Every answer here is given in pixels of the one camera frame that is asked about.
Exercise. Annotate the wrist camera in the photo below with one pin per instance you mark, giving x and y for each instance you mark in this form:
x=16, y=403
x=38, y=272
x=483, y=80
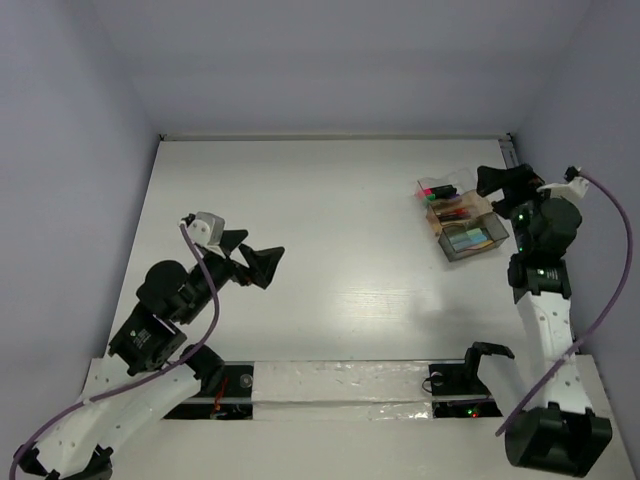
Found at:
x=204, y=229
x=573, y=189

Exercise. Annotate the light blue highlighter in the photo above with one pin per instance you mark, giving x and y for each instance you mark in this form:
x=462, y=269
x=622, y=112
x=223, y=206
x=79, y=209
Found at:
x=468, y=242

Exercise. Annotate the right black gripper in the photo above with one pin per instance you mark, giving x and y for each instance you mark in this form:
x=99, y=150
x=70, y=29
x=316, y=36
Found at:
x=517, y=183

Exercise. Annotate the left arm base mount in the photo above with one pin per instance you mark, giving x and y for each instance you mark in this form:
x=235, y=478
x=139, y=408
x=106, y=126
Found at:
x=230, y=400

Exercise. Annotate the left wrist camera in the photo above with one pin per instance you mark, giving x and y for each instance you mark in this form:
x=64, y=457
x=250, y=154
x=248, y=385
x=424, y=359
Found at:
x=204, y=229

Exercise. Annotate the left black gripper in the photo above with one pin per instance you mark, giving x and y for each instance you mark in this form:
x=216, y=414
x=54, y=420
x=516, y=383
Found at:
x=262, y=263

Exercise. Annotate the red gel pen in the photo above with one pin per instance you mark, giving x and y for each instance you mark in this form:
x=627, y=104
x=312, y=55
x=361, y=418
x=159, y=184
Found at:
x=452, y=216

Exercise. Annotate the pink orange highlighter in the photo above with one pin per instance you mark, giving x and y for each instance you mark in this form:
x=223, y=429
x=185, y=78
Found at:
x=476, y=246

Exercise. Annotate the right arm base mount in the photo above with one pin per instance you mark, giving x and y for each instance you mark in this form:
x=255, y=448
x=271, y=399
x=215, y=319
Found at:
x=455, y=388

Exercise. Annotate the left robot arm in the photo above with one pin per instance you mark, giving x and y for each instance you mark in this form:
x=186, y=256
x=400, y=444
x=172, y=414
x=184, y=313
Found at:
x=158, y=358

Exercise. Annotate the clear organizer container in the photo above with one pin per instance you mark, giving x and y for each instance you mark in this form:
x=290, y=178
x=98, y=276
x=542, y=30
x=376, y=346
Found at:
x=463, y=223

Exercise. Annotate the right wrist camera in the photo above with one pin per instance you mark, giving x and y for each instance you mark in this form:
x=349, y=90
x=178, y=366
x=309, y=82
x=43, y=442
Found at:
x=573, y=189

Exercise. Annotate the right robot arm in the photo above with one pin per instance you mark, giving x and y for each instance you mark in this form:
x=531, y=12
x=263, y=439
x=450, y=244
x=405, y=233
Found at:
x=549, y=424

